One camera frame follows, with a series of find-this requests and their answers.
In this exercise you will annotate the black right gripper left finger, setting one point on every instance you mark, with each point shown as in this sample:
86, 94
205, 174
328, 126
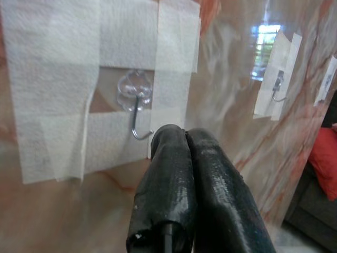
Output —
163, 189

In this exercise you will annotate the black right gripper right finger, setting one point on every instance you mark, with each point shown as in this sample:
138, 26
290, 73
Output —
223, 192

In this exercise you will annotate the clear adhesive metal hook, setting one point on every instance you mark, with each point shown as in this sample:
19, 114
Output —
134, 110

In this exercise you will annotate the grey sofa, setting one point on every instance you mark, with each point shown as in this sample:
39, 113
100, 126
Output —
310, 208

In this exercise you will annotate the small white paper patch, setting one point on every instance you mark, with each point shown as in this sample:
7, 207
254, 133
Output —
268, 105

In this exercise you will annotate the red cushion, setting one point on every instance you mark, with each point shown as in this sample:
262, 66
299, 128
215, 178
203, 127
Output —
325, 160

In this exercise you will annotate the narrow white paper strip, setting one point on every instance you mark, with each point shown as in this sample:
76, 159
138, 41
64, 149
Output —
325, 81

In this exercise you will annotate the large white paper patch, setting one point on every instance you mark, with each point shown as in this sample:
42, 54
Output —
52, 79

